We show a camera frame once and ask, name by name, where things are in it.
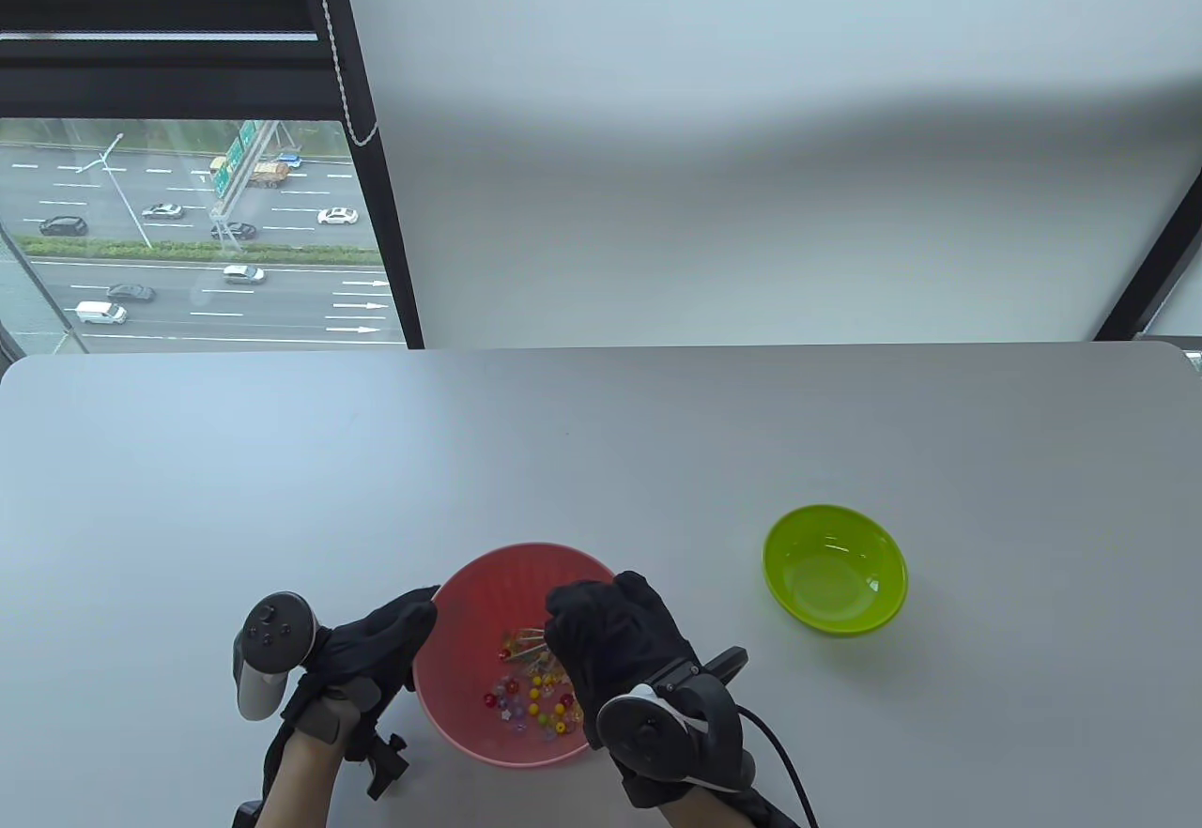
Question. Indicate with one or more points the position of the person's right hand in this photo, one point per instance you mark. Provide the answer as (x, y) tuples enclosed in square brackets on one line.
[(620, 640)]

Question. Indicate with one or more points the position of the person's left hand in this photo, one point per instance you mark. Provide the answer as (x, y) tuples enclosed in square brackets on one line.
[(376, 650)]

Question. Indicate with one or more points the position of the pile of colourful plastic decorations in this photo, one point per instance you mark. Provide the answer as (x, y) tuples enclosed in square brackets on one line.
[(535, 706)]

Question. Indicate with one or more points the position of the pink plastic salad bowl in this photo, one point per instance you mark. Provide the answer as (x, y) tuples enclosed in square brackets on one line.
[(479, 593)]

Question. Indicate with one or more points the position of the green plastic bowl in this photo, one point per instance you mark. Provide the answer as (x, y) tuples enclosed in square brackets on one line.
[(836, 574)]

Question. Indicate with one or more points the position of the person's left forearm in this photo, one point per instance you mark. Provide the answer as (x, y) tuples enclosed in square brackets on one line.
[(293, 786)]

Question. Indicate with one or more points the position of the person's right forearm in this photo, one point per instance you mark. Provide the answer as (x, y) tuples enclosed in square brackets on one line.
[(704, 814)]

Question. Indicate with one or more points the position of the grey left hand controller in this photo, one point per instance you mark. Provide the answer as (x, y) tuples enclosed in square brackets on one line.
[(274, 629)]

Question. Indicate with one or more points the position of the white roller blind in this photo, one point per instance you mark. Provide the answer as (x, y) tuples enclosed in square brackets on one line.
[(751, 161)]

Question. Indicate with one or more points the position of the green road sign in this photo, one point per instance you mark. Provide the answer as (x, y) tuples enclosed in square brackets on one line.
[(230, 161)]

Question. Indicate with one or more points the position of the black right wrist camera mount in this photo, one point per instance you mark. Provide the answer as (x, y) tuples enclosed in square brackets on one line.
[(723, 662)]

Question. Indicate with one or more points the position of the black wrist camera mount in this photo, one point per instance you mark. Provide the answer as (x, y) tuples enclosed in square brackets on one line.
[(383, 762), (723, 662)]

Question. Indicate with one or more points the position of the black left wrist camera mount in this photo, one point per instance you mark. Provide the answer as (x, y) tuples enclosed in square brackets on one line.
[(383, 762)]

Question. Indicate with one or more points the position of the black window frame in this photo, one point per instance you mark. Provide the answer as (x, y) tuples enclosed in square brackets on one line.
[(141, 68)]

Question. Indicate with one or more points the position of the black slanted window post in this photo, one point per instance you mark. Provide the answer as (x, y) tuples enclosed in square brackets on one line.
[(1150, 274)]

